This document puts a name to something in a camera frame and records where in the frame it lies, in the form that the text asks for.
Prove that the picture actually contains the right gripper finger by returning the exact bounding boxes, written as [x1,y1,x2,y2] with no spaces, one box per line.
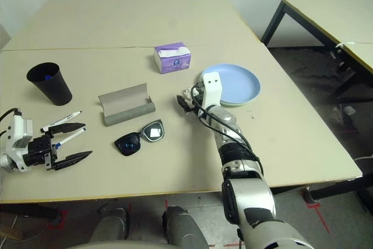
[193,80,205,99]
[176,94,194,114]

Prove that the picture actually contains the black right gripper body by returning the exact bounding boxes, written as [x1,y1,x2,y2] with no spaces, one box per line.
[189,97,205,115]

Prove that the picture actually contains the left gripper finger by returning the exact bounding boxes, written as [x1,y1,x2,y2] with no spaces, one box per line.
[47,122,87,141]
[52,150,93,171]

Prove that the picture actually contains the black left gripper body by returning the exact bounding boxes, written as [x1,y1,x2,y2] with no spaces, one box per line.
[23,135,58,171]

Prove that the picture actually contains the white marker blue cap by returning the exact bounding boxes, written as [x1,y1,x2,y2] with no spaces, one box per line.
[53,128,87,148]

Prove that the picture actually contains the white tissue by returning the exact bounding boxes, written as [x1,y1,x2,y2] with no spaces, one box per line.
[182,85,195,100]

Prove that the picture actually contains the blue plastic plate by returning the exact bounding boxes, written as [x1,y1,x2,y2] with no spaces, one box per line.
[200,62,262,106]

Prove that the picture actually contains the black sunglasses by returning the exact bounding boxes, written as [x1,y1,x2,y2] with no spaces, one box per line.
[114,119,166,156]

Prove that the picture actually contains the grey glasses case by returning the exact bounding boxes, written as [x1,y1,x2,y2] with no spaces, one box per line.
[98,83,156,128]

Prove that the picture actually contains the white marker black cap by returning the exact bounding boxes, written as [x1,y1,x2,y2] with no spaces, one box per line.
[40,110,83,133]

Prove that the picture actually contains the purple tissue box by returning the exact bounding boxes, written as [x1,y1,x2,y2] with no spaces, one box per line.
[153,41,192,75]

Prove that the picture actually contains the black plastic cup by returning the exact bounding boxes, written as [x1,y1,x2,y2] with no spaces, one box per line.
[26,62,73,106]

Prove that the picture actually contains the black table foot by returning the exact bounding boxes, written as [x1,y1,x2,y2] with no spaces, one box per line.
[269,170,373,212]
[0,202,64,223]

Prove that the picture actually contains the grey left robot leg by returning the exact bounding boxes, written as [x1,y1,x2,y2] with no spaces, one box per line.
[87,207,131,244]

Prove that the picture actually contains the grey robot leg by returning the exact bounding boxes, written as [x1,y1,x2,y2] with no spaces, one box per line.
[161,205,209,249]
[87,207,131,244]

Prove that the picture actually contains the grey robot torso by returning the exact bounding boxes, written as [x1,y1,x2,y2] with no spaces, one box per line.
[65,239,175,249]

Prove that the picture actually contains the grey right robot leg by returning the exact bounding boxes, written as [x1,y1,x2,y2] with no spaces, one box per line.
[161,205,209,249]

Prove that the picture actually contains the white strip on side table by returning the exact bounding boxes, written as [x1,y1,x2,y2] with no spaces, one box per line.
[335,40,356,49]

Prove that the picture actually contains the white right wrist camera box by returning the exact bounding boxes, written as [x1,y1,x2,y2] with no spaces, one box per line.
[202,71,223,108]

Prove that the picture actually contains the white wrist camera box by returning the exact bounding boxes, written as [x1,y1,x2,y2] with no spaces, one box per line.
[4,114,33,171]
[202,71,223,108]

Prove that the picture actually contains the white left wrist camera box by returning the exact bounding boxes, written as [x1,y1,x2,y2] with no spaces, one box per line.
[4,114,33,171]

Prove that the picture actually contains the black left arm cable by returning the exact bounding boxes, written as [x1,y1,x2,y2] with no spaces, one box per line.
[0,108,23,139]

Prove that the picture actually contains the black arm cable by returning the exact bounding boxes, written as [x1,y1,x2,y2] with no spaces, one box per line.
[191,84,265,174]
[0,108,23,139]

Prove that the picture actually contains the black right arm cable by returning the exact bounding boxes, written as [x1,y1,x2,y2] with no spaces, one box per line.
[191,84,265,174]

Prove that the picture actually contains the beige side table black frame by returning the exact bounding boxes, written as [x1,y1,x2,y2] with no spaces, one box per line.
[260,0,373,57]
[329,41,373,106]

